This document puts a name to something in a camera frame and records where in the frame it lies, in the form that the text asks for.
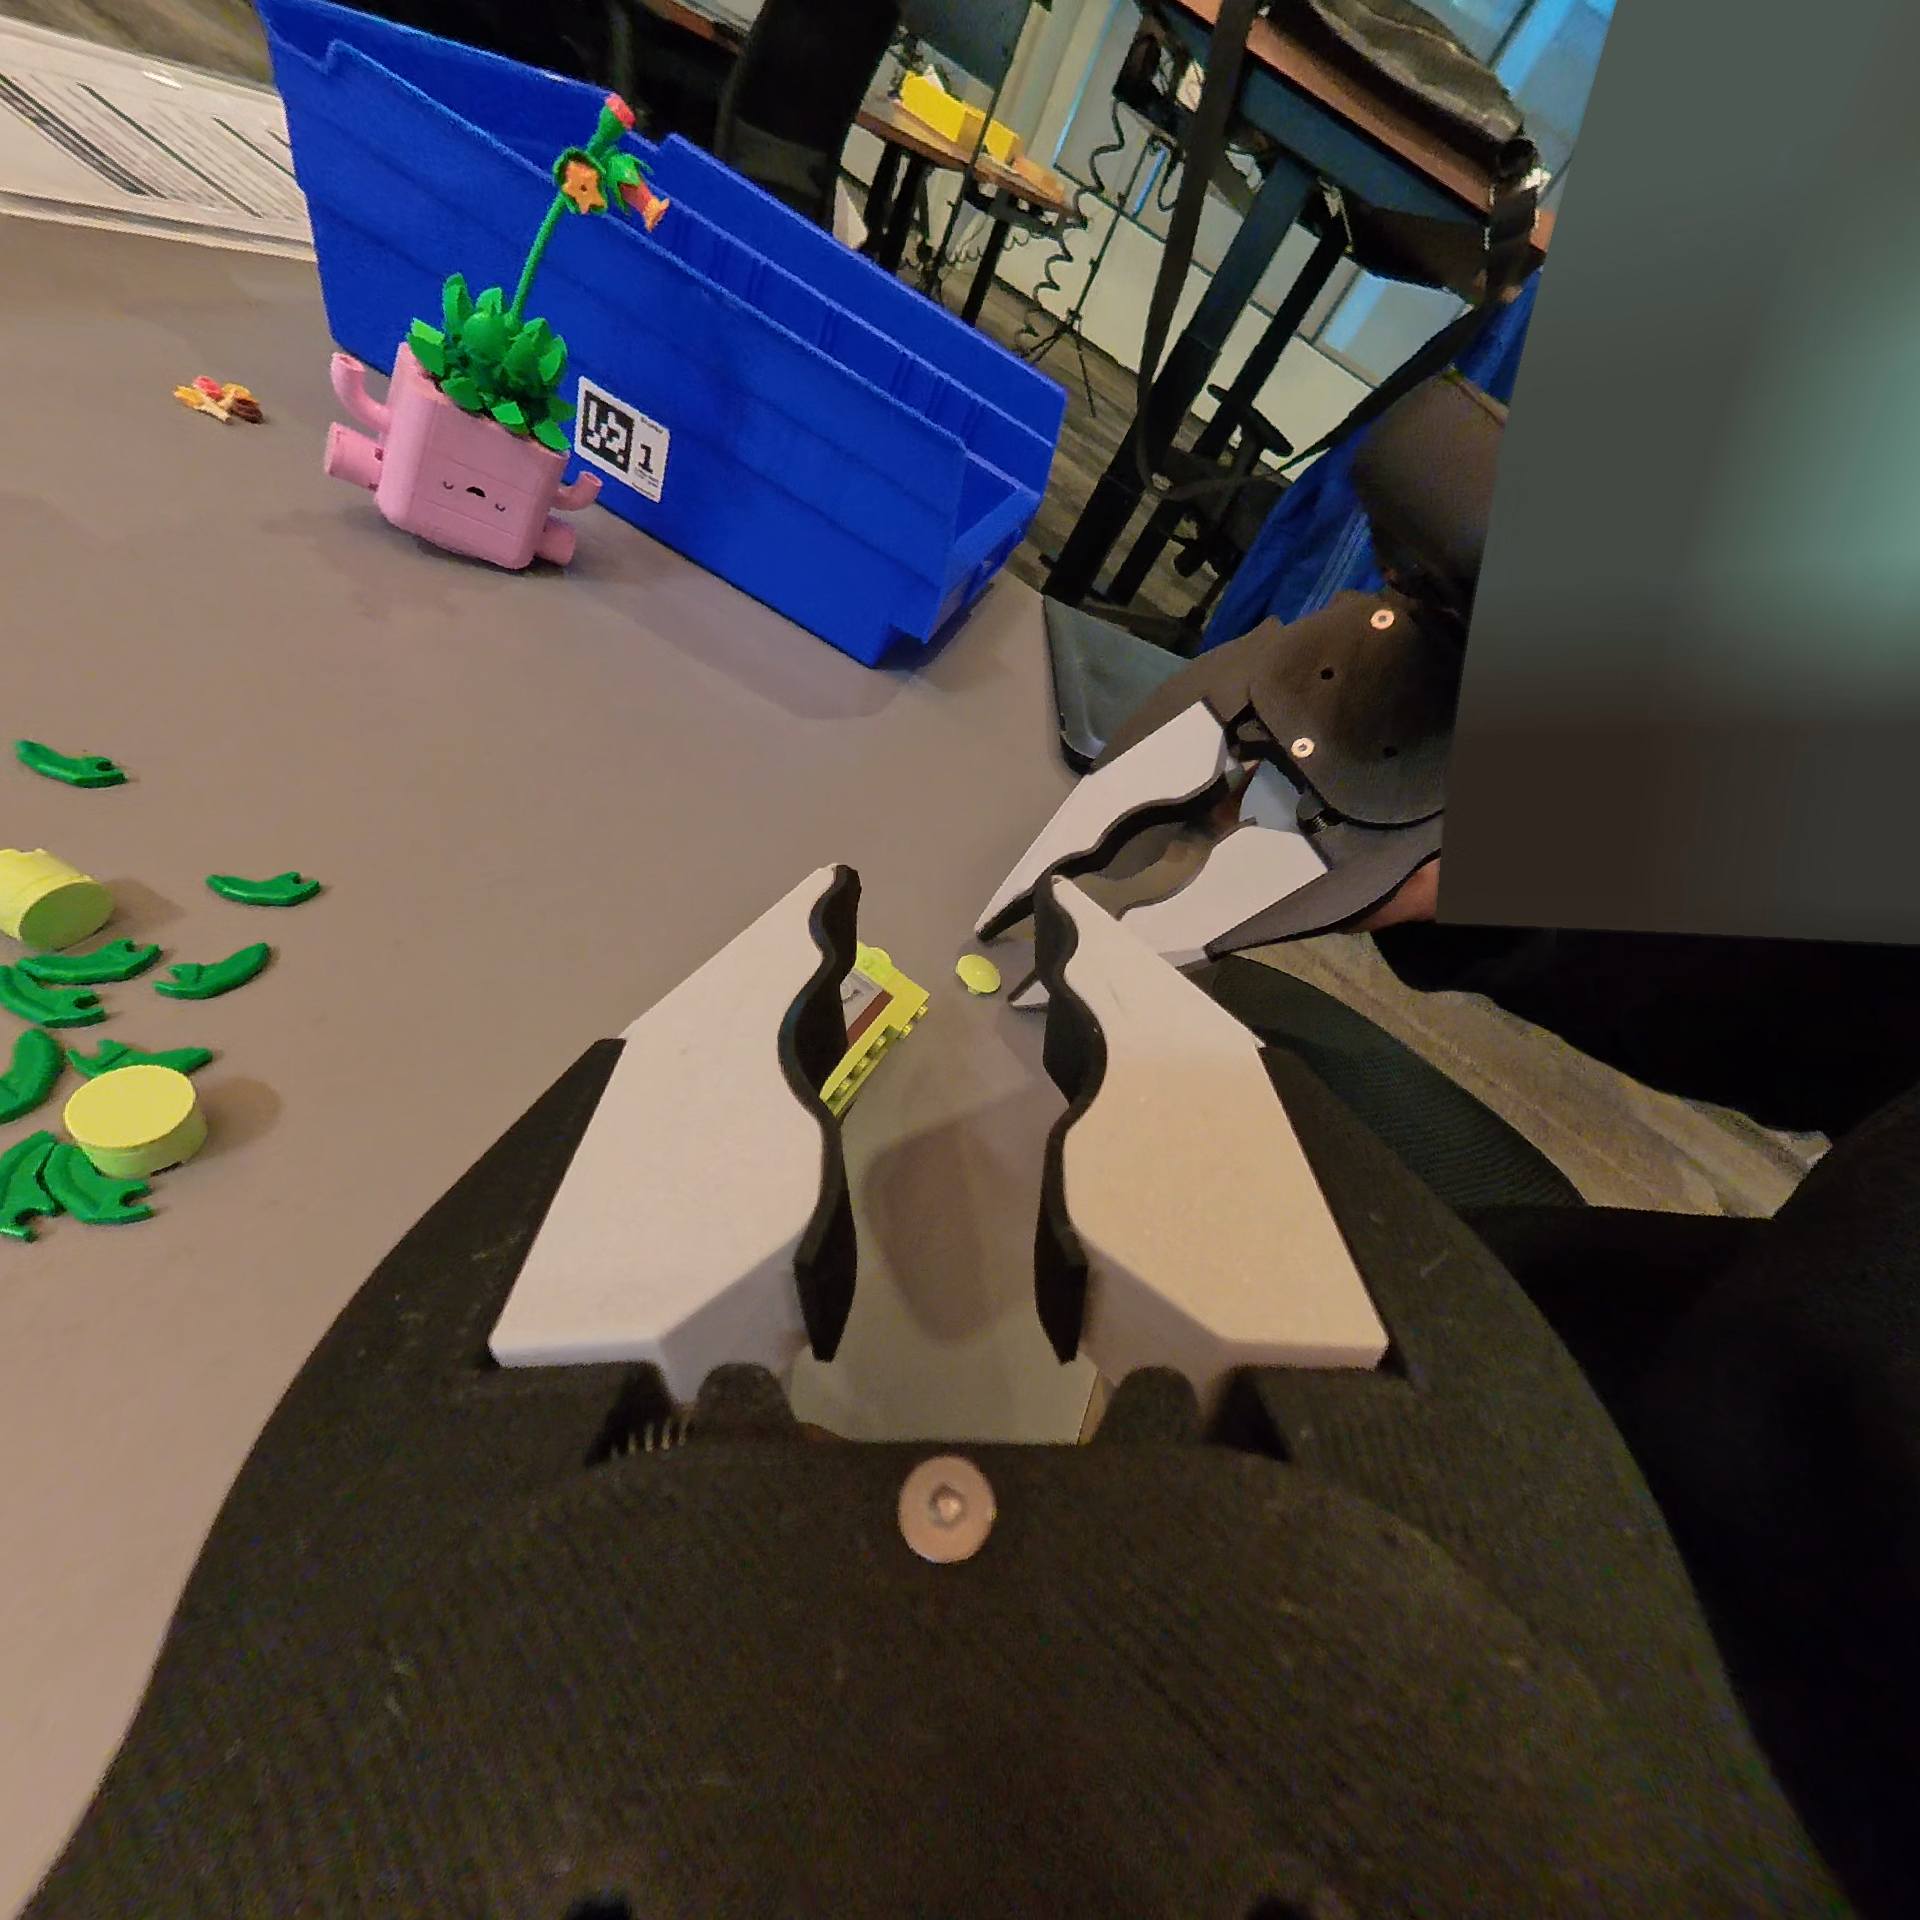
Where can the black bag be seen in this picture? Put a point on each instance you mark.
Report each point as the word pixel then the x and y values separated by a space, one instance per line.
pixel 1411 63

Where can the lime green toy brick box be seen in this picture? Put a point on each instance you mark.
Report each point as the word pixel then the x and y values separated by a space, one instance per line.
pixel 885 1021

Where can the black chair armrest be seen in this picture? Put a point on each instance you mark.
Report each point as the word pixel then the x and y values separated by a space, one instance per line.
pixel 1397 1079

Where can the blue plastic bin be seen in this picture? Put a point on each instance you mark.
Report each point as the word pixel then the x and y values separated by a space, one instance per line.
pixel 825 449

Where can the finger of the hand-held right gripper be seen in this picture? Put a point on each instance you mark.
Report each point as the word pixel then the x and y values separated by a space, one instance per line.
pixel 1244 878
pixel 1109 793

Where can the lime cylinder brick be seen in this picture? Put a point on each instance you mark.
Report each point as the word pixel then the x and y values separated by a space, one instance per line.
pixel 136 1117
pixel 55 907

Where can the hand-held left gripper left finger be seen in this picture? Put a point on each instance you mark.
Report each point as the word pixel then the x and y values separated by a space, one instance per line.
pixel 674 1185

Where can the laminated paper sheet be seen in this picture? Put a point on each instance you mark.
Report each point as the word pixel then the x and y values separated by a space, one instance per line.
pixel 136 135

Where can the small orange flower piece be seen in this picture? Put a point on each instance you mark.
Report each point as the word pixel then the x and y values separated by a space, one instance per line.
pixel 219 400

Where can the black office chair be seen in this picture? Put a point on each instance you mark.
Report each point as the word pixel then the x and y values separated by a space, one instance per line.
pixel 795 92

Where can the blue jacket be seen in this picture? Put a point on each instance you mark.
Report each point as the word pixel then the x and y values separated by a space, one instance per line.
pixel 1307 524

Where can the lime round plate brick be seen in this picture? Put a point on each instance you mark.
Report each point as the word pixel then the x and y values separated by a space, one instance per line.
pixel 979 972

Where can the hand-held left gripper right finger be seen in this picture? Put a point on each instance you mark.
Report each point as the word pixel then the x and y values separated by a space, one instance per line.
pixel 1216 1201

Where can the pink toy brick flowerpot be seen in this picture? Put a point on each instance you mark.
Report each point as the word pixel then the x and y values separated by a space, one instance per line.
pixel 464 479

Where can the scattered green leaf pieces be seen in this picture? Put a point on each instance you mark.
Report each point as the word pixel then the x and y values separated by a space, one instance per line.
pixel 68 763

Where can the yellow box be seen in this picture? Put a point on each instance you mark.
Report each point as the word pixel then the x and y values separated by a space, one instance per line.
pixel 953 113

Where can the wooden desk with dark frame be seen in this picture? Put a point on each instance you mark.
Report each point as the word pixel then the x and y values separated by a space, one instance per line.
pixel 1262 258

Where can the wooden round table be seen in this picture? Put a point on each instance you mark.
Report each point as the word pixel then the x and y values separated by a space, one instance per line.
pixel 1036 189

